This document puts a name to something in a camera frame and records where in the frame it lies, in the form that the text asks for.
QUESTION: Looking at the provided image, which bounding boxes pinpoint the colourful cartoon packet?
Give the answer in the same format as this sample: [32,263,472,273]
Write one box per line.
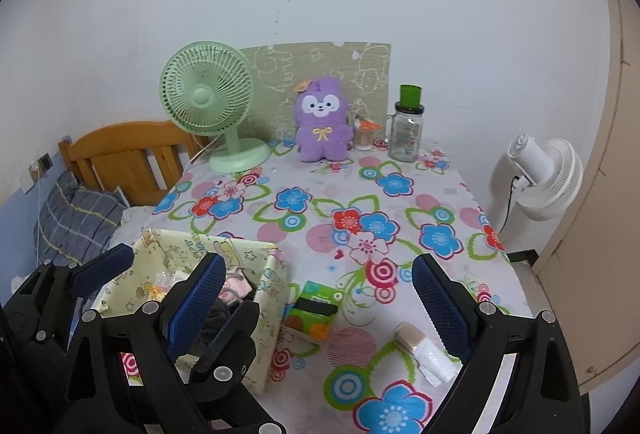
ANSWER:
[150,270,186,302]

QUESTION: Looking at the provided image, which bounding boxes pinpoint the beige white socks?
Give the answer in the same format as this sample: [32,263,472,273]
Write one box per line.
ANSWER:
[394,322,459,388]

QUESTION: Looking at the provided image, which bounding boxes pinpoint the dark grey gloves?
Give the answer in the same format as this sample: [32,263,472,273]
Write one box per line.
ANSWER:
[190,298,255,356]

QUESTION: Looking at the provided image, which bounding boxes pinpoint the green tissue pack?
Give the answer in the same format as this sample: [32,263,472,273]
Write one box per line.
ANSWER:
[282,281,344,345]

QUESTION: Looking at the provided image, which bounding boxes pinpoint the pink cat wet wipes pack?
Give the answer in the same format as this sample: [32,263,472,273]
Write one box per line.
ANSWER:
[218,267,254,306]

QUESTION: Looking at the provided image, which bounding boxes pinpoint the grey plaid pillow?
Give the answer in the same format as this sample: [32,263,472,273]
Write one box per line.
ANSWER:
[34,172,127,266]

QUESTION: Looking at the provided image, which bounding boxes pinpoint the yellow fabric storage box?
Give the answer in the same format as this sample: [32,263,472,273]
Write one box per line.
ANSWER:
[93,228,288,394]

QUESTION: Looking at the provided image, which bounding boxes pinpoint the beige wardrobe door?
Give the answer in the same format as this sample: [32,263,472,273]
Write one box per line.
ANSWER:
[534,0,639,393]

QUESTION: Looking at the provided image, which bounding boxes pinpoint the floral tablecloth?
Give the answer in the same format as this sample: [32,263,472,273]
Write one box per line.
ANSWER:
[145,142,529,433]

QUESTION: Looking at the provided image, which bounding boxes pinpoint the white floor fan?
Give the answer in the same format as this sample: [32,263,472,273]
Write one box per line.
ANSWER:
[506,134,584,221]

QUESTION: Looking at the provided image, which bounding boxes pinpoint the green desk fan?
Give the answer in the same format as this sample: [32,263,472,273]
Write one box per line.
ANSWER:
[160,42,270,174]

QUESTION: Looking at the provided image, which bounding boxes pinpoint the glass jar green lid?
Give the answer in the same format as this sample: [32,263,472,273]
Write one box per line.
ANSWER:
[385,84,424,163]

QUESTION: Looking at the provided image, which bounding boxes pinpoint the purple plush toy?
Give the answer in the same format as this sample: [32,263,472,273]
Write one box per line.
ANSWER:
[293,76,354,163]

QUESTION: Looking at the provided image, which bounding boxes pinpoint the small cup orange item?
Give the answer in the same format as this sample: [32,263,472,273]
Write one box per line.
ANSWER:
[354,115,382,151]

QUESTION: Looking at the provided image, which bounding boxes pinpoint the green patterned backboard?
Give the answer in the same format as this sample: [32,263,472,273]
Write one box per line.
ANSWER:
[239,42,390,141]

